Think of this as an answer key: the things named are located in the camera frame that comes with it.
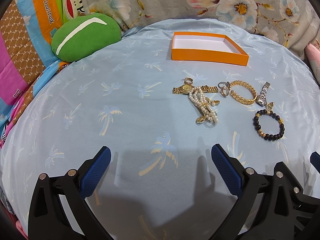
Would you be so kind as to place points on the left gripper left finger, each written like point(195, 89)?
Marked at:
point(58, 209)

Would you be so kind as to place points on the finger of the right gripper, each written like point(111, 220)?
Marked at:
point(315, 161)
point(285, 212)

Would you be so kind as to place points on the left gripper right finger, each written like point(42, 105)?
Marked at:
point(246, 185)

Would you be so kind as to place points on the gold braided bangle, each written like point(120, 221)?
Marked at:
point(239, 98)

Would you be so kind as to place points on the gold wrist watch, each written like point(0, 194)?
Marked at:
point(186, 88)

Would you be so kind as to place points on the gold hoop earring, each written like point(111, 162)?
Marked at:
point(188, 81)

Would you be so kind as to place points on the small gold earring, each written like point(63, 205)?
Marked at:
point(269, 106)

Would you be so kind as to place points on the orange jewelry box tray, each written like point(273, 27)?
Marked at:
point(207, 47)

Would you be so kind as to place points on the pink pillow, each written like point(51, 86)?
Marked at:
point(313, 55)

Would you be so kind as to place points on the light blue palm bedsheet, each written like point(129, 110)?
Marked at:
point(161, 182)

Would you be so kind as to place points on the green plush pillow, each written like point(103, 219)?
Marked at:
point(84, 35)

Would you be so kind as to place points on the colourful cartoon monkey bedsheet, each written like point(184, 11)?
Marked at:
point(27, 60)

